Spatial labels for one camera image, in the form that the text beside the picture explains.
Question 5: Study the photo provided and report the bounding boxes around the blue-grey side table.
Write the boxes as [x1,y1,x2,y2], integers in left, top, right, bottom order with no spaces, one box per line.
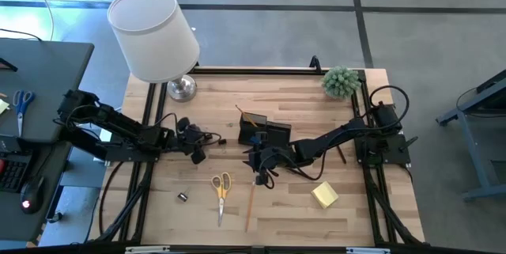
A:
[436,68,506,203]

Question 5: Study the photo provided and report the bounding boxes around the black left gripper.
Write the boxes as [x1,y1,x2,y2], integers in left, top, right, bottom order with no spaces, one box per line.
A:
[176,117,213,165]

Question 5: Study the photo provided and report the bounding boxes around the black caster foot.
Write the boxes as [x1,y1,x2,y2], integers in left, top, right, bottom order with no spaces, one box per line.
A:
[46,210,64,225]

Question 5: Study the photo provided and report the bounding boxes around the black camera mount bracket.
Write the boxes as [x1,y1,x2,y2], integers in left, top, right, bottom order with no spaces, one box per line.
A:
[309,55,323,74]

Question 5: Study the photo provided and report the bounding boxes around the black mesh desk organizer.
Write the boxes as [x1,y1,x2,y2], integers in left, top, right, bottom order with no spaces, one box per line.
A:
[237,112,293,154]

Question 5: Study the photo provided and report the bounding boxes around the black floor cable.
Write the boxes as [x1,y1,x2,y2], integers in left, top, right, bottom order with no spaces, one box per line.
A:
[0,28,43,43]

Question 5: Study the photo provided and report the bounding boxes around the thin black desk object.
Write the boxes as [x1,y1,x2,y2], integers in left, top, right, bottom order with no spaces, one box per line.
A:
[0,57,19,74]

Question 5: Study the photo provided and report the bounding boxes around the black frame side rail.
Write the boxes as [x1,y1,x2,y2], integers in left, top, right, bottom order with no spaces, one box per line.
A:
[349,86,383,244]
[133,82,169,244]
[118,82,157,243]
[357,70,398,245]

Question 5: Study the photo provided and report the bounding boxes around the yellow-handled scissors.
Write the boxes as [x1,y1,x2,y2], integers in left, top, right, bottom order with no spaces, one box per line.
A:
[210,171,233,228]

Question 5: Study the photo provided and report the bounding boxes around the yellow sticky note pad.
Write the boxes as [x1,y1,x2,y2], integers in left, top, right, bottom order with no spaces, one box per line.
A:
[311,180,340,210]

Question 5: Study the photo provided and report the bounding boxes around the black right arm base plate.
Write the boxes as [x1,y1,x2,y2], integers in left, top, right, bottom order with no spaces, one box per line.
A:
[354,133,412,167]

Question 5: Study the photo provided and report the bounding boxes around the dark grey desk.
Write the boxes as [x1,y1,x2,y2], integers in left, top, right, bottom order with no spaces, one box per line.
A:
[0,37,96,244]

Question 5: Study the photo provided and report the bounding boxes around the orange wooden pencil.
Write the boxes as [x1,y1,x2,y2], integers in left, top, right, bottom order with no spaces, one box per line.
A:
[235,104,259,128]
[244,181,256,234]

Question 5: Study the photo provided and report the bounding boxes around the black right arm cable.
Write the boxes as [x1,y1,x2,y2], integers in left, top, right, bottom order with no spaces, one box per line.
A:
[368,85,410,133]

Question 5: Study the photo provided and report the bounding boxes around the blue-handled scissors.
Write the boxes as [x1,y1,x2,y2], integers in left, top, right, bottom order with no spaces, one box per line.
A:
[11,89,36,138]

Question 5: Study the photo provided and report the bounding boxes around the black table edge rail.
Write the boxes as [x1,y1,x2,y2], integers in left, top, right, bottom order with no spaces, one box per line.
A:
[0,241,506,254]

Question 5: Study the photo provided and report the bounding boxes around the white shade table lamp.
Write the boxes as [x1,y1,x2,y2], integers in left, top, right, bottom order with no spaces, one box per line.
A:
[106,0,201,103]

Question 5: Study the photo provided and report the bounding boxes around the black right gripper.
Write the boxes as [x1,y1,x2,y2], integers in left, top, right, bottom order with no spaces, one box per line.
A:
[241,145,292,186]

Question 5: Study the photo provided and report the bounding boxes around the black computer mouse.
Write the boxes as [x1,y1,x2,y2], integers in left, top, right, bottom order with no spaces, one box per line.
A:
[19,174,46,215]

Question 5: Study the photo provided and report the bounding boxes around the green artificial plant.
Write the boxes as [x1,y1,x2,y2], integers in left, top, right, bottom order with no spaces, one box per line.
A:
[320,66,363,100]

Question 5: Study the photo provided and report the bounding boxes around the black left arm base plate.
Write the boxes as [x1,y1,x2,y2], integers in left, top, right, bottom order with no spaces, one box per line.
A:
[100,142,161,164]

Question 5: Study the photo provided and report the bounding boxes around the black keyboard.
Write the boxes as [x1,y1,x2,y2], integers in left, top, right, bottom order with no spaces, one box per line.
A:
[0,157,29,194]

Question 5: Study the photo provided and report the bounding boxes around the white edge bracket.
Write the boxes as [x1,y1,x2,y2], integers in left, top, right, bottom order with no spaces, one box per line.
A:
[346,247,391,254]
[125,245,171,254]

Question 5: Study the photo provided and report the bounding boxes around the black cable bundle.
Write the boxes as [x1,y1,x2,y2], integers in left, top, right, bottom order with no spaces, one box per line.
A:
[361,165,426,246]
[96,161,156,244]

